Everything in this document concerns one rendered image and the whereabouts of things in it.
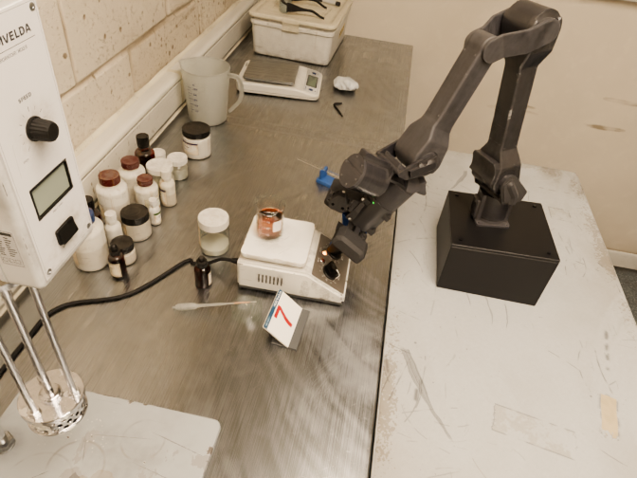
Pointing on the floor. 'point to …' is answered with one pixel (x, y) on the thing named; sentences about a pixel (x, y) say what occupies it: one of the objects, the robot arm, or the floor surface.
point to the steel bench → (348, 456)
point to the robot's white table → (506, 353)
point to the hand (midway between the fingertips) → (341, 238)
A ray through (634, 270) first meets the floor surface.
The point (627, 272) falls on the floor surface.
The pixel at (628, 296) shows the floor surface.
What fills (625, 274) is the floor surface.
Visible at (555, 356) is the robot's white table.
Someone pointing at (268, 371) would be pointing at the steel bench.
